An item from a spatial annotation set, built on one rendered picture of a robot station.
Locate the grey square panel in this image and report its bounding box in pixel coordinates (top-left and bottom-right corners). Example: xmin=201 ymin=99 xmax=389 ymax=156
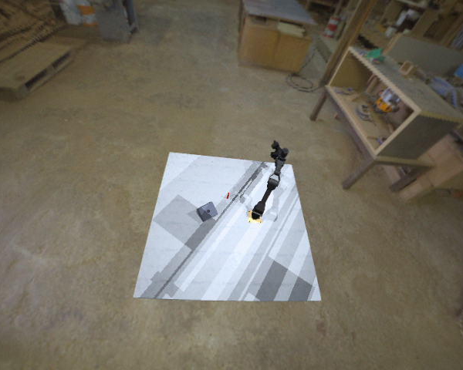
xmin=196 ymin=202 xmax=218 ymax=222

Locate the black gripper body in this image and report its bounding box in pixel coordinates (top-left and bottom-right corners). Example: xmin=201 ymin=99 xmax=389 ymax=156
xmin=272 ymin=142 xmax=282 ymax=156

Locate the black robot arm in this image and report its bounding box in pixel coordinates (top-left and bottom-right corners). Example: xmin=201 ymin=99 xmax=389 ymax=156
xmin=252 ymin=148 xmax=289 ymax=220

